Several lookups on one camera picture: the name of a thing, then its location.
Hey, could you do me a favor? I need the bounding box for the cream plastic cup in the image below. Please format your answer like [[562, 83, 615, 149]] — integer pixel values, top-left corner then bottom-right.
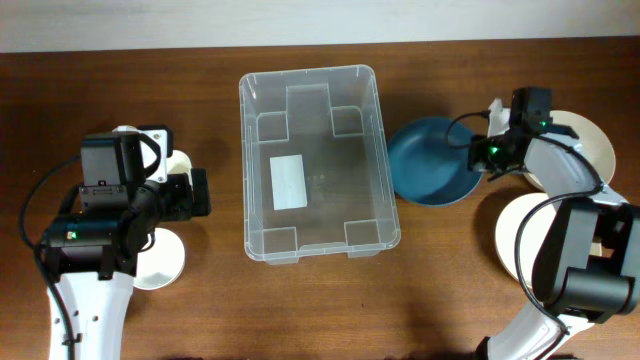
[[166, 150, 192, 175]]

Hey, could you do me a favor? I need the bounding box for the cream large bowl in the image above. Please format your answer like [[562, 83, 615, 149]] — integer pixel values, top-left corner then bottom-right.
[[494, 192, 606, 291]]

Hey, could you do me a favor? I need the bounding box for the dark blue plate bowl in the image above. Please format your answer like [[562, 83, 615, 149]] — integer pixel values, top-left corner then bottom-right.
[[387, 117, 482, 207]]

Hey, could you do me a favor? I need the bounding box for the beige large bowl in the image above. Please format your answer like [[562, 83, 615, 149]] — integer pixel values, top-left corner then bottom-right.
[[551, 110, 616, 183]]

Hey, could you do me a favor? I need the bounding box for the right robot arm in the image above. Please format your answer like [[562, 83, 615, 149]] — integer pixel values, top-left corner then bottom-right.
[[465, 87, 639, 359]]

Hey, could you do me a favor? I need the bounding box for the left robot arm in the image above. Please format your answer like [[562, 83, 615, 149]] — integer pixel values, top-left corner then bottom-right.
[[34, 125, 211, 359]]

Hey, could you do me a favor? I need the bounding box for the white small bowl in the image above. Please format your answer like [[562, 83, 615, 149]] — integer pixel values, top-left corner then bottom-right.
[[133, 228, 186, 291]]

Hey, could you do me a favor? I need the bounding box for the clear plastic storage bin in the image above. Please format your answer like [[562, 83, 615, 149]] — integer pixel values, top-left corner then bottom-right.
[[239, 64, 401, 265]]

